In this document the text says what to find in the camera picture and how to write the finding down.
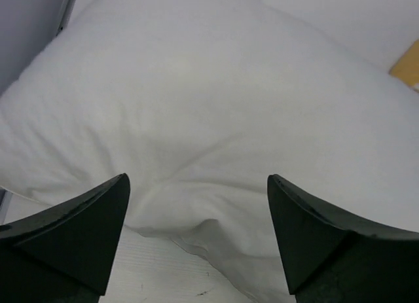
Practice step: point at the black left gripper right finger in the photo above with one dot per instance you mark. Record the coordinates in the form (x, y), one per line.
(332, 255)

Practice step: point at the yellow printed pillowcase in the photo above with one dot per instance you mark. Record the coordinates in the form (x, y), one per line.
(406, 69)

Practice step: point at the white pillow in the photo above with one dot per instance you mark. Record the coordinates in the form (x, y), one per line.
(198, 102)

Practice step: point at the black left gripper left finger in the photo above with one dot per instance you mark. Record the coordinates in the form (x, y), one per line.
(66, 252)

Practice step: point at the aluminium table frame rail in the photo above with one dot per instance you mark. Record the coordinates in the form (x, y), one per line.
(64, 14)

